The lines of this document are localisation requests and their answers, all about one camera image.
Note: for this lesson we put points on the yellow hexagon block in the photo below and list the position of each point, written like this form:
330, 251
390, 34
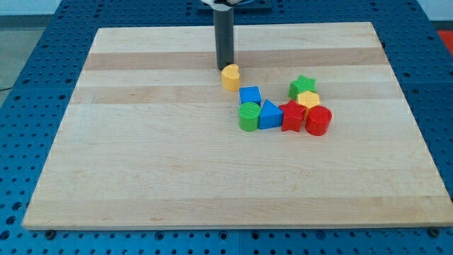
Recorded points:
309, 99

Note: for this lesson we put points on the light wooden board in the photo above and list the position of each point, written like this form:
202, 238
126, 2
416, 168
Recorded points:
150, 138

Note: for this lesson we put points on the green star block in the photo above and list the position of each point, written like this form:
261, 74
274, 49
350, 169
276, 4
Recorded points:
300, 85

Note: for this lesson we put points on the yellow heart block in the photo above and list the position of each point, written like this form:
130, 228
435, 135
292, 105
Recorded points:
231, 77

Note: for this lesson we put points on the red star block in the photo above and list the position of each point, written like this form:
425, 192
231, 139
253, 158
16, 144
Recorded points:
293, 116

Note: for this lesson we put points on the blue cube block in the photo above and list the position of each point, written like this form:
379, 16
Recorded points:
250, 94

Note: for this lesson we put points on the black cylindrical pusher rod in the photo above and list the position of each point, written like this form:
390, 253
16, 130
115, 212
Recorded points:
223, 17

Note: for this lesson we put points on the blue triangle block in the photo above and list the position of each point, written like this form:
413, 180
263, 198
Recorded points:
270, 116

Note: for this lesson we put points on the green cylinder block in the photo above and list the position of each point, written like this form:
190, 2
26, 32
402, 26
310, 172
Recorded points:
249, 113

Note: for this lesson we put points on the red cylinder block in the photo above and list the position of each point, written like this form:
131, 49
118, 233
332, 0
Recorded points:
318, 120

